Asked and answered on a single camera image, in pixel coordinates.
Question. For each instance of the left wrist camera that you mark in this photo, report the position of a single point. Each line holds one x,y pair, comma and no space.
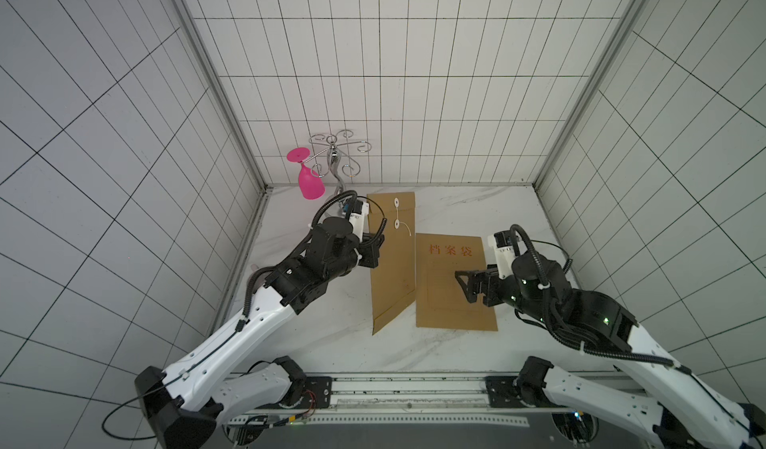
356,211

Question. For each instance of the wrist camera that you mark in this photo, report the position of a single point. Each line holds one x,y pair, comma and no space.
356,211
504,252

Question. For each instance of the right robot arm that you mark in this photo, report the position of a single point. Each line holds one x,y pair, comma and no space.
677,410

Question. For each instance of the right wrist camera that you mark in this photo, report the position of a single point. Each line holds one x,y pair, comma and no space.
504,252

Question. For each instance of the chrome glass rack stand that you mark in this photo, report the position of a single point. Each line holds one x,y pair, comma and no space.
334,156

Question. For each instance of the pink wine glass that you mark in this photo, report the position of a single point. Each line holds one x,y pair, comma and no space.
310,184

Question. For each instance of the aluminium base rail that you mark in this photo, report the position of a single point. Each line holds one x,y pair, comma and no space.
407,389

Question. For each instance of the brown file bag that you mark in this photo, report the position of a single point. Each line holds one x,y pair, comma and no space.
393,282
440,301

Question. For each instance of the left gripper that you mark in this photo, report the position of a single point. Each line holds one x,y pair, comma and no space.
371,245

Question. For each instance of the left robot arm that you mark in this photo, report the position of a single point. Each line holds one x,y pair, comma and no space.
189,400

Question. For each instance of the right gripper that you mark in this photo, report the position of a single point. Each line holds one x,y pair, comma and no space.
488,284

